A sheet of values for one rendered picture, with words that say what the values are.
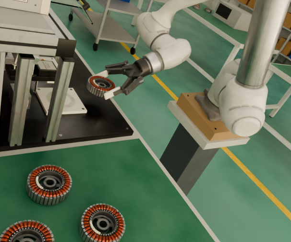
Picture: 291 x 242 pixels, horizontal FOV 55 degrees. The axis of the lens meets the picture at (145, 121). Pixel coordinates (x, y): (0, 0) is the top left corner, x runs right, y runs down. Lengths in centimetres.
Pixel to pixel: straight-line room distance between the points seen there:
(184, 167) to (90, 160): 68
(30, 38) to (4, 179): 37
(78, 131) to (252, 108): 63
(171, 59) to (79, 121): 45
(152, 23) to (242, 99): 48
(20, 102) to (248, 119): 75
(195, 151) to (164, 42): 56
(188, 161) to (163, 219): 64
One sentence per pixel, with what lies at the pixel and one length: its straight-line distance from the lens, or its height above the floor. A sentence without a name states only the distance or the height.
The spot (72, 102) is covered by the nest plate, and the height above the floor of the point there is 78.
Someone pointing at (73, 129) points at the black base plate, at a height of 77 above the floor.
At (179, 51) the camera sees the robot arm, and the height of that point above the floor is 104.
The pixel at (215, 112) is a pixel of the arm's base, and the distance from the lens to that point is 134.
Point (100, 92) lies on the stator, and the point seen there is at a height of 85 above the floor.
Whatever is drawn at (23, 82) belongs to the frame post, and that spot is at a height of 98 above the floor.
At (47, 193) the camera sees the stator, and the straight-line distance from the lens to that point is 75.
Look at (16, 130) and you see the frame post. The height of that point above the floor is 82.
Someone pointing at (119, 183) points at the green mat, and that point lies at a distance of 87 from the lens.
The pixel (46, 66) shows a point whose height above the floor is 92.
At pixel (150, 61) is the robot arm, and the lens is 113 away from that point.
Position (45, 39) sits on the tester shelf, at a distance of 68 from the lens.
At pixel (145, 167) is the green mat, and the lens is 96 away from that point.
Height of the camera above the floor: 138
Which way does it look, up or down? 32 degrees down
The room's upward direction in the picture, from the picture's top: 25 degrees clockwise
